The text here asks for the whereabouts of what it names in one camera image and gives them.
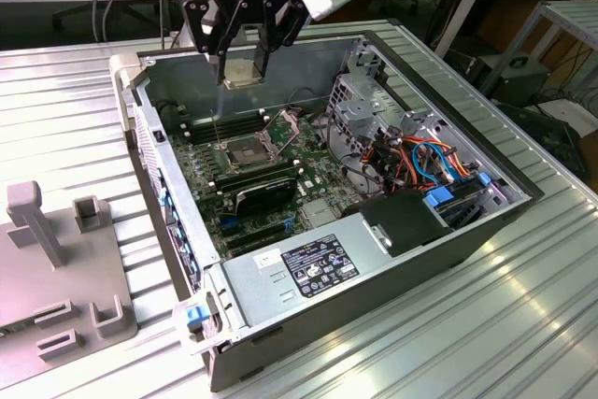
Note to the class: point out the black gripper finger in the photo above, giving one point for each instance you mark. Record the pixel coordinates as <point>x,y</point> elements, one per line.
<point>287,25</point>
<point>196,20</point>

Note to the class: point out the silver CPU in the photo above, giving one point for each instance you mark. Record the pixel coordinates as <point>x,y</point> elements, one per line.
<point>240,79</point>

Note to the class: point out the black RAM slot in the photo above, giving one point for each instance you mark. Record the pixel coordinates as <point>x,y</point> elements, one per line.
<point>224,118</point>
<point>247,180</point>
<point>229,130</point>
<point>257,171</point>

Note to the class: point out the CPU socket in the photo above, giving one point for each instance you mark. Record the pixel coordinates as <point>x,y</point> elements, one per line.
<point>245,153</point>

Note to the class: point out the black expansion slot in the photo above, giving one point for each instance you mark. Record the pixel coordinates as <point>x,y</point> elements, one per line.
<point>257,235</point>

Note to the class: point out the thin metal locking lever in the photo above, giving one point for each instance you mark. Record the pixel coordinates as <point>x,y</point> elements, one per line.
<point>216,128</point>

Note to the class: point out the silver drive cage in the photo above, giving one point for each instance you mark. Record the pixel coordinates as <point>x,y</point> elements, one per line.
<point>355,111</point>

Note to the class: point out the green motherboard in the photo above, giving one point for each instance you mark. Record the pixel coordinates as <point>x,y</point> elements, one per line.
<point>322,170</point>

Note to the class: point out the black graphics card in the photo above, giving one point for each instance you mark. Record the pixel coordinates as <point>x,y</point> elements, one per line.
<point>266,195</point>

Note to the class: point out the silver chipset heatsink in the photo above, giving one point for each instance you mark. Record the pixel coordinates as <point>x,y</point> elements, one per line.
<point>320,213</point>

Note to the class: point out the hard disk in blue carrier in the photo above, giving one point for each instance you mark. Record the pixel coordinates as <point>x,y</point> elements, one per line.
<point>439,196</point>

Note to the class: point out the black plastic shroud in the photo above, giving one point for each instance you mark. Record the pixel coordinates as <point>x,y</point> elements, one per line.
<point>402,223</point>

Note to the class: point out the silver power supply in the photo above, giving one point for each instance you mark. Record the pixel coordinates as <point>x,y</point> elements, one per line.
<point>261,287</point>

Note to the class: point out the metal slat shelf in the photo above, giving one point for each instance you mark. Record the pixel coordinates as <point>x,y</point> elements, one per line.
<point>574,11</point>

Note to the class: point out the black bag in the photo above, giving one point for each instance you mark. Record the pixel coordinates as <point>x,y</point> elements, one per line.
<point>556,137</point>

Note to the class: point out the open black PC case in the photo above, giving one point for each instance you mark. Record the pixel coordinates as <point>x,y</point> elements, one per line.
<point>374,305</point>

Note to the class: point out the blue case latch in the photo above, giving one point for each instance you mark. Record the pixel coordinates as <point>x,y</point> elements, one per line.
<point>195,316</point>

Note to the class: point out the white paper sheet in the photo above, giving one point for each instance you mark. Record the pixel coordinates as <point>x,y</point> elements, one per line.
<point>574,114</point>

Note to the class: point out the grey parts rack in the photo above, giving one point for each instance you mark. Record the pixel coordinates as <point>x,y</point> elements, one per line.
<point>56,287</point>

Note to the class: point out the green RAM stick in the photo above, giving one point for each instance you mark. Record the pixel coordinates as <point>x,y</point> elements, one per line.
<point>18,328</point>

